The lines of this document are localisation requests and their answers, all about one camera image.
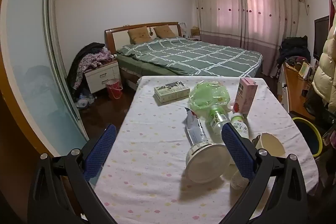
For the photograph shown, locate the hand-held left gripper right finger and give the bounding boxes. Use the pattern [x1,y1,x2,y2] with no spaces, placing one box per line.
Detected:
[221,122,309,224]

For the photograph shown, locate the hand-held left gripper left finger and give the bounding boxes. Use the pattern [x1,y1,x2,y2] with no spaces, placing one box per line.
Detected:
[28,123,117,224]

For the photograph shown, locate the small white cap bottle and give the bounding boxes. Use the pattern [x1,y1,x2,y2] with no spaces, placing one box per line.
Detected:
[230,112,249,139]

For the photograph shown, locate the yellow rim trash bin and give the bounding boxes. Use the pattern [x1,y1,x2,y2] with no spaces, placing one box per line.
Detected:
[292,117,323,157]

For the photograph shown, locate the pale green floral tea box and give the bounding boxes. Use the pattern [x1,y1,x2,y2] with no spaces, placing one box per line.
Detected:
[154,81,190,104]

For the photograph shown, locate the clear plastic cup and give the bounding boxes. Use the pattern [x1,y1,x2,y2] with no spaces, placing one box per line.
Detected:
[230,169,250,190]

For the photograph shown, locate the beige paper cup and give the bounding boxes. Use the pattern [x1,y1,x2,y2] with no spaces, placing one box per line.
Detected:
[252,133,286,157]

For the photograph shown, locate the white round paper container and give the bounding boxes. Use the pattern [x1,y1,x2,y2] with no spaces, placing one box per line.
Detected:
[185,141,229,184]

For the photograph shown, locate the clear bottle green label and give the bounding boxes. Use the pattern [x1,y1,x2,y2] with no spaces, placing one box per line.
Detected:
[209,105,229,135]

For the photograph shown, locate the silver foil wrapper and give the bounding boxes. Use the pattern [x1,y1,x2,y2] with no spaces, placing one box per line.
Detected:
[184,108,210,146]

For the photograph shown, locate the pink drink carton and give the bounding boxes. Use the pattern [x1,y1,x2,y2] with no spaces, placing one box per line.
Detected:
[232,78,258,118]

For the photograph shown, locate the crumpled plastic bags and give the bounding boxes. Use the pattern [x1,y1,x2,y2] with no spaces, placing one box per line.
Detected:
[76,94,95,108]

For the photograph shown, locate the red bucket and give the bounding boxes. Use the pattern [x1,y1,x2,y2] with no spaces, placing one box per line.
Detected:
[106,78,123,100]

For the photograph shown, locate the green plastic bag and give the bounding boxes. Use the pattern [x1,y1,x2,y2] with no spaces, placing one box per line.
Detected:
[188,81,231,115]

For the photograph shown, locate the white nightstand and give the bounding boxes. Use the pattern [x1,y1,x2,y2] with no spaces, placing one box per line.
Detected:
[84,60,121,94]

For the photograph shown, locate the wooden desk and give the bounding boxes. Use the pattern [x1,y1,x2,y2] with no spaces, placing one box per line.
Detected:
[282,61,319,119]

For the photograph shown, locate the black garment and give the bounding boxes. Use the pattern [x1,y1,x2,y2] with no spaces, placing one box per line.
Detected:
[304,80,336,122]

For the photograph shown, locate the pile of clothes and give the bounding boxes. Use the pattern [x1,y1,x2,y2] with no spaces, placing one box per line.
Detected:
[67,42,116,90]

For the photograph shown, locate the green checked duvet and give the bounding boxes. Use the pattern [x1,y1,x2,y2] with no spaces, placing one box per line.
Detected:
[116,37,263,76]

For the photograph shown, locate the green desk card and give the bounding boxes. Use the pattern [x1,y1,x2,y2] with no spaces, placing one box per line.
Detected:
[298,62,311,79]

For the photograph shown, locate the dark clothes pile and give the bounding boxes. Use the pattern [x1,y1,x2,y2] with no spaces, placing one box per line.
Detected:
[278,35,311,75]

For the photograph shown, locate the wooden bed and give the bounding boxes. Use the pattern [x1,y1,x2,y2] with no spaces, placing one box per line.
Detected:
[104,21,263,85]

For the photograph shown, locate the glass sliding wardrobe door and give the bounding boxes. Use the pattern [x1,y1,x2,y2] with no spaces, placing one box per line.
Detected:
[0,0,90,159]

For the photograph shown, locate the cream puffer jacket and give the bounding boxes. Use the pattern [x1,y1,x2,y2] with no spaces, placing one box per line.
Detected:
[311,22,336,111]

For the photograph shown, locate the brown pillow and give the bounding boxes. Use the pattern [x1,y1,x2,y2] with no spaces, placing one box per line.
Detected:
[127,26,151,44]
[154,25,176,39]

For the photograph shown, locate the pink and white curtain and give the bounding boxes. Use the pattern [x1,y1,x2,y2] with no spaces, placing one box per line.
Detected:
[193,0,300,76]

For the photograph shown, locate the black television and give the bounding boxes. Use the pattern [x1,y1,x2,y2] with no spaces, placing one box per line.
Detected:
[314,15,330,62]

